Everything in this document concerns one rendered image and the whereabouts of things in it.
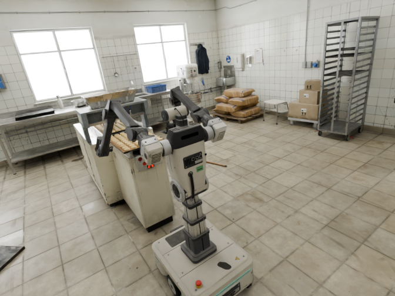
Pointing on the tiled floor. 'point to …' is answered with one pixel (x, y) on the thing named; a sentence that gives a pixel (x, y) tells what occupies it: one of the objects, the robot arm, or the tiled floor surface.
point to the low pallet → (238, 117)
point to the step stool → (277, 107)
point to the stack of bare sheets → (9, 254)
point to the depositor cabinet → (101, 167)
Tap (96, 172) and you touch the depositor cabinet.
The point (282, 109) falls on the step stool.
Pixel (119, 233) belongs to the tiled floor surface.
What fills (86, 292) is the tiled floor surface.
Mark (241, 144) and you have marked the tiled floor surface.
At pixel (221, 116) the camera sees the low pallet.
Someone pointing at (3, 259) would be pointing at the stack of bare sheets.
